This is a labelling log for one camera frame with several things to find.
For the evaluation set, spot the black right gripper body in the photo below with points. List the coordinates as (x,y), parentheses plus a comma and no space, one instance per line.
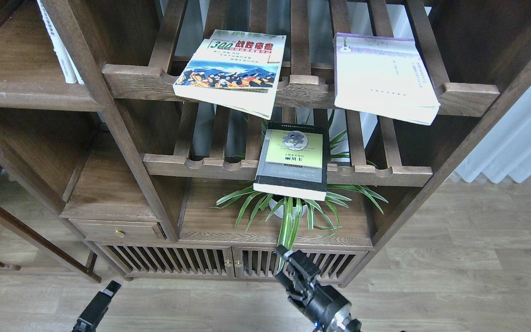
(327,309)

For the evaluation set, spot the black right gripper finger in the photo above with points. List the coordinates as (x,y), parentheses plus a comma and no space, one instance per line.
(304,272)

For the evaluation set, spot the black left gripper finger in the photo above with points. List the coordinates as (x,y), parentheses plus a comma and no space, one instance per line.
(90,318)

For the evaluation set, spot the black and green book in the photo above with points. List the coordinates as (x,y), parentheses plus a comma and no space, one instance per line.
(293,161)

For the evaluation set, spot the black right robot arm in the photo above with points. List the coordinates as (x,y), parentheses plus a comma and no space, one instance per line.
(322,305)

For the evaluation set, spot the green spider plant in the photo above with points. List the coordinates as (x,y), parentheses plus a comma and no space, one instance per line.
(320,214)

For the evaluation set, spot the white plant pot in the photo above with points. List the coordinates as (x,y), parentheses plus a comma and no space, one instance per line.
(278,209)

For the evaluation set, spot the brass drawer knob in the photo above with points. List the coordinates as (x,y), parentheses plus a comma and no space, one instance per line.
(119,233)

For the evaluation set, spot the dark wooden bookshelf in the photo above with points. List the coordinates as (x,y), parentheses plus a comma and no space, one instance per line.
(121,151)

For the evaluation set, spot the colourful cover paperback book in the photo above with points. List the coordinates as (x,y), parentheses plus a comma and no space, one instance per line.
(235,69)

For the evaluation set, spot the white purple-edged book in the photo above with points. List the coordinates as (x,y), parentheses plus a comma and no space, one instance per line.
(384,76)

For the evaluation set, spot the white upright book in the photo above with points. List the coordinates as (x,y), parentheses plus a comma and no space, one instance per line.
(67,65)

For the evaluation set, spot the white curtain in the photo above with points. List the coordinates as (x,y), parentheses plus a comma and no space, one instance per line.
(506,149)

